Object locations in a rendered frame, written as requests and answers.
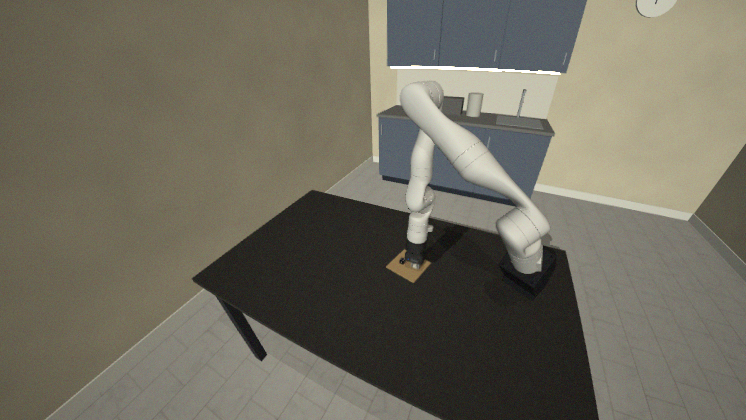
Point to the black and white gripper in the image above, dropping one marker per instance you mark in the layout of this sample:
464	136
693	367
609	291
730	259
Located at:
416	243

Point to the tan square mat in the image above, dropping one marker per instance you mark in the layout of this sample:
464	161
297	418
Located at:
405	270

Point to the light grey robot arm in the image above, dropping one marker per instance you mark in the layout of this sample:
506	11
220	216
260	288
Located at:
520	228

